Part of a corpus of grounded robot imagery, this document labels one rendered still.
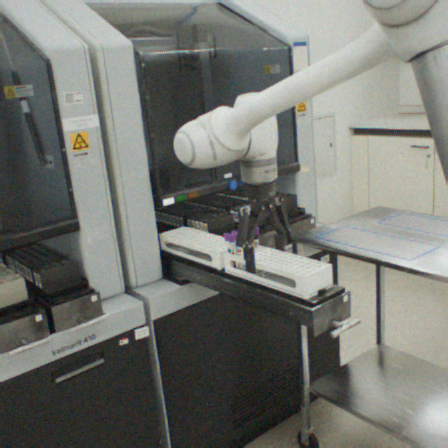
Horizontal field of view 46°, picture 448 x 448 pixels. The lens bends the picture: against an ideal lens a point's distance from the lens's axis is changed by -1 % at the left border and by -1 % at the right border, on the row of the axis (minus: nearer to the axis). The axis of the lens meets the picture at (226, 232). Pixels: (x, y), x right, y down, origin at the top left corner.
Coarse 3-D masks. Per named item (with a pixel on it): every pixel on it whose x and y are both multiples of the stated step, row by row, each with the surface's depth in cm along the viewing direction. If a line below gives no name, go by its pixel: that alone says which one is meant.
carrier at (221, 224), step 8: (216, 216) 176; (224, 216) 176; (232, 216) 178; (208, 224) 172; (216, 224) 174; (224, 224) 176; (232, 224) 178; (208, 232) 172; (216, 232) 175; (224, 232) 177
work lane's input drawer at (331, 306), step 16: (176, 256) 161; (176, 272) 162; (192, 272) 155; (208, 272) 149; (224, 272) 145; (224, 288) 144; (240, 288) 139; (256, 288) 135; (272, 288) 131; (336, 288) 127; (256, 304) 135; (272, 304) 130; (288, 304) 126; (304, 304) 123; (320, 304) 122; (336, 304) 125; (304, 320) 123; (320, 320) 122; (336, 320) 126; (352, 320) 124
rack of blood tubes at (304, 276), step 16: (224, 256) 144; (240, 256) 141; (256, 256) 139; (272, 256) 138; (288, 256) 137; (240, 272) 140; (256, 272) 138; (272, 272) 130; (288, 272) 126; (304, 272) 125; (320, 272) 125; (288, 288) 127; (304, 288) 123; (320, 288) 126
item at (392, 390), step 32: (352, 224) 175; (384, 224) 171; (416, 224) 168; (352, 256) 150; (384, 256) 144; (416, 256) 142; (384, 288) 201; (384, 320) 204; (384, 352) 199; (320, 384) 183; (352, 384) 182; (384, 384) 180; (416, 384) 178; (384, 416) 163; (416, 416) 162
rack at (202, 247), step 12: (180, 228) 172; (168, 240) 164; (180, 240) 160; (192, 240) 159; (204, 240) 157; (216, 240) 157; (180, 252) 161; (192, 252) 165; (204, 252) 150; (216, 252) 146; (216, 264) 148
